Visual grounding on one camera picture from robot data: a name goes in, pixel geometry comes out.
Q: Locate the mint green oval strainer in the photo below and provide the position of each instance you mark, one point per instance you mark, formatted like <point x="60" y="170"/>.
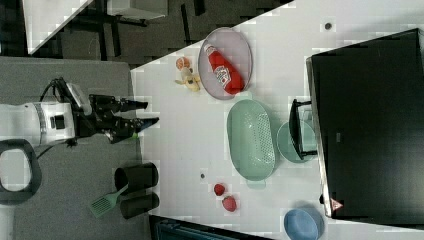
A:
<point x="250" y="141"/>

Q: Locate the peeled toy banana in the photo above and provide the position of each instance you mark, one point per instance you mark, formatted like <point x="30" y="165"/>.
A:
<point x="189" y="79"/>

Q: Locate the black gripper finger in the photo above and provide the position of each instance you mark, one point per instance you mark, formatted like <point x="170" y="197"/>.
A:
<point x="126" y="128"/>
<point x="124" y="105"/>

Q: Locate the large red toy strawberry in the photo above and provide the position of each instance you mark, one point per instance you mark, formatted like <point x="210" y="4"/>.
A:
<point x="229" y="203"/>

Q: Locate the mint green round plate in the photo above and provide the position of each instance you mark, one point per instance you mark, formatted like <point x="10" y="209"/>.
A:
<point x="297" y="145"/>

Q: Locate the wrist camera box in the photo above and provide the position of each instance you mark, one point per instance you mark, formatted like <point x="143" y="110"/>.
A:
<point x="80" y="98"/>

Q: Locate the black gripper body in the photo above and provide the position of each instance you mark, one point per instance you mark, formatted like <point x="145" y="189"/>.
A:
<point x="103" y="119"/>

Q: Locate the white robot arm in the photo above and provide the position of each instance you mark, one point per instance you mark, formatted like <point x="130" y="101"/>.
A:
<point x="50" y="123"/>

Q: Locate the small red toy strawberry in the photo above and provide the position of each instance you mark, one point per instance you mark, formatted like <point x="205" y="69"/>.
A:
<point x="219" y="189"/>

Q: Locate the grey oval plate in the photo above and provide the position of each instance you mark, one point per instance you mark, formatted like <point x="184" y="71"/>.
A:
<point x="235" y="49"/>

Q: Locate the black toaster oven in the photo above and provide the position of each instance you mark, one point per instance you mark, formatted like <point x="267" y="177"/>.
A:
<point x="368" y="117"/>

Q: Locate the green slotted spatula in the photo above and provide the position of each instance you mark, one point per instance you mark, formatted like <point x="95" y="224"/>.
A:
<point x="104" y="204"/>

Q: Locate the blue bowl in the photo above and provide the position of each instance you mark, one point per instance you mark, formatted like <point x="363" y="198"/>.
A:
<point x="303" y="224"/>

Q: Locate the black utensil cup with spatula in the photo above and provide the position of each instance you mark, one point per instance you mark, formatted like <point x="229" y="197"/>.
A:
<point x="136" y="178"/>

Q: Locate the toy orange half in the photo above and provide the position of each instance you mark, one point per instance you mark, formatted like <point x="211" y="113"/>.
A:
<point x="183" y="62"/>

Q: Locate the red ketchup bottle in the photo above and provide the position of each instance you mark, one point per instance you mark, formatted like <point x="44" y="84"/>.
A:
<point x="226" y="74"/>

